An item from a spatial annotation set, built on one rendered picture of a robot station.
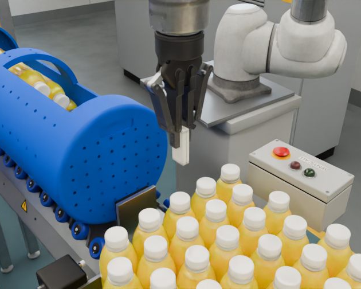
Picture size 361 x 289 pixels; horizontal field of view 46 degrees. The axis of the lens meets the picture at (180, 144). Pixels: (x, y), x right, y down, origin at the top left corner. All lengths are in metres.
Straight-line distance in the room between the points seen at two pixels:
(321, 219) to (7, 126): 0.71
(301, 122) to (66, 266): 1.99
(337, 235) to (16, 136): 0.68
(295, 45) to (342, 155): 1.95
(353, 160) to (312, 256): 2.42
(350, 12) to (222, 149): 1.46
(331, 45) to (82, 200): 0.83
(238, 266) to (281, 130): 0.87
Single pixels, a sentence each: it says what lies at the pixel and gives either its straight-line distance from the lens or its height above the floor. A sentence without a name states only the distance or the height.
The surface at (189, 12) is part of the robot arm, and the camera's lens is 0.60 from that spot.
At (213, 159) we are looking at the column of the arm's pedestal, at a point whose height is 0.82.
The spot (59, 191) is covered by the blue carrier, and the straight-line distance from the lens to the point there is 0.86.
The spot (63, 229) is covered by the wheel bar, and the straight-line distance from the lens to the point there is 1.04.
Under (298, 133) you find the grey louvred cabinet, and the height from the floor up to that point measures 0.33.
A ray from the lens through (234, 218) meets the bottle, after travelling 0.85.
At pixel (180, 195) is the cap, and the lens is 0.82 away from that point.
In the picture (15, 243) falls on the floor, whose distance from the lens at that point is 2.44.
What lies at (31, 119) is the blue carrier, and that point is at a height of 1.19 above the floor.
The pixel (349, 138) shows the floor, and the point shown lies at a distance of 3.38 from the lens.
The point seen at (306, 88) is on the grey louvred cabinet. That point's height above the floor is 0.63.
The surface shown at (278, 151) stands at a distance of 0.95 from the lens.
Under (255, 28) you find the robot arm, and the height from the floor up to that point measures 1.24.
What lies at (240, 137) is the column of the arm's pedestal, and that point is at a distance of 1.35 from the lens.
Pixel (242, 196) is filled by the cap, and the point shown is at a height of 1.10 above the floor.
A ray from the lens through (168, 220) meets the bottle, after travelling 0.82.
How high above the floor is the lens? 1.61
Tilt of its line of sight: 32 degrees down
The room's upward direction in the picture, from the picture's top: straight up
